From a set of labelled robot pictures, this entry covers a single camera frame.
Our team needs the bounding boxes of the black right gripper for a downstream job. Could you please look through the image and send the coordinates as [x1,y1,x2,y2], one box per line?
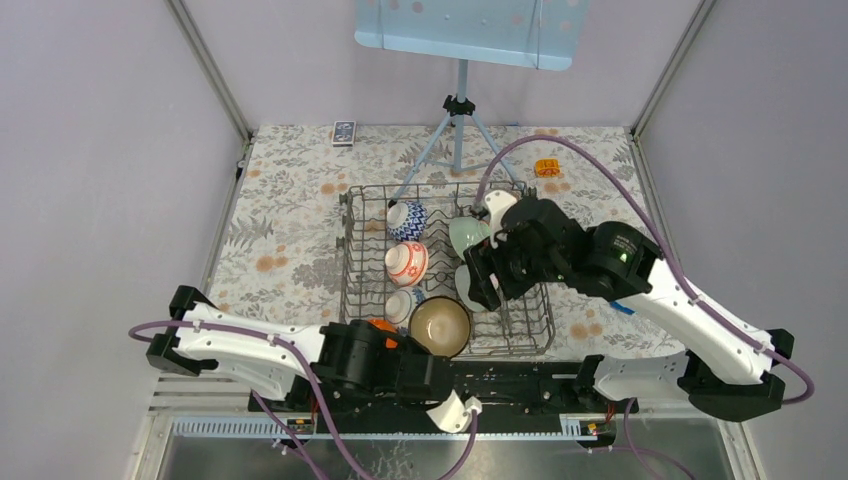
[462,229,564,310]

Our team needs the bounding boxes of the pale green checkered bowl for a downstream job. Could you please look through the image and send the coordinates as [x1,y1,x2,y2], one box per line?
[454,264,488,313]

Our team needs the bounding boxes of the dark brown patterned bowl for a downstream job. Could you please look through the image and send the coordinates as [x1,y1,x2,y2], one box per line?
[408,296,472,358]

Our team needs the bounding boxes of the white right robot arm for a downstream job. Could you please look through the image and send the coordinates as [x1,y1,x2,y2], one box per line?
[464,190,794,422]

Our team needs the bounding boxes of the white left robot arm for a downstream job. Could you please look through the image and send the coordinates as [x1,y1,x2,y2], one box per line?
[146,285,459,411]

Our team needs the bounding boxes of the light green bowl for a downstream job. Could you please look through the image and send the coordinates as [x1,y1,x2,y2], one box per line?
[448,216,490,260]

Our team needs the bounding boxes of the orange bowl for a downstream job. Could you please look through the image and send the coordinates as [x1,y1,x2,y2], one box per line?
[368,318,398,350]

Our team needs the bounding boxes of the white blue floral bowl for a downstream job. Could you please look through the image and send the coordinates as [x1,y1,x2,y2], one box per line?
[384,286,427,327]

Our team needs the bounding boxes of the white red patterned bowl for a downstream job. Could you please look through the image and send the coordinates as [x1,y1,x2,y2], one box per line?
[384,241,429,287]

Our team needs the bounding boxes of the blue white zigzag bowl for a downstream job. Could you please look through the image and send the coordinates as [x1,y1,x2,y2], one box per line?
[386,201,428,242]

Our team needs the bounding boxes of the small yellow orange toy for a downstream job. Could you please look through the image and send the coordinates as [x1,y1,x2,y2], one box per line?
[534,158,561,178]

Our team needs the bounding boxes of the light blue tripod stand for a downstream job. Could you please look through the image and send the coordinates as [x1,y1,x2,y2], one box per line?
[387,59,501,207]

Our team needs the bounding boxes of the blue plastic toy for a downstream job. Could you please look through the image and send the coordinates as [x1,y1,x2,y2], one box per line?
[609,302,635,315]

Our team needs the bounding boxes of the playing card box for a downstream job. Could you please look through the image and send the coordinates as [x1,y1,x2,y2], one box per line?
[331,120,357,147]

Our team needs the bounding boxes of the light blue board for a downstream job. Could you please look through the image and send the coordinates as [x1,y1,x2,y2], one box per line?
[354,0,590,71]

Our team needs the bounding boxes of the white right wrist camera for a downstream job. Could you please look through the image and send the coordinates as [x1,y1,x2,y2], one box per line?
[484,190,518,249]

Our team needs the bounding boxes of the grey wire dish rack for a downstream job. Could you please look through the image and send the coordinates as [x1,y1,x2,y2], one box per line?
[336,182,556,358]

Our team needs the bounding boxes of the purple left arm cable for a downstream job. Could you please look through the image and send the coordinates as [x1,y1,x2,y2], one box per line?
[128,319,480,480]

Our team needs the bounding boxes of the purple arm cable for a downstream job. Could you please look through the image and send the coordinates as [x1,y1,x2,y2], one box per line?
[128,319,480,480]
[471,134,816,480]

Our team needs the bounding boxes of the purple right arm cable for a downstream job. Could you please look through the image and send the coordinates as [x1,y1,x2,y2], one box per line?
[471,134,816,480]

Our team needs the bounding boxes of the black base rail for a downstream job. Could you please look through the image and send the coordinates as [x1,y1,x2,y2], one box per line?
[262,360,628,434]

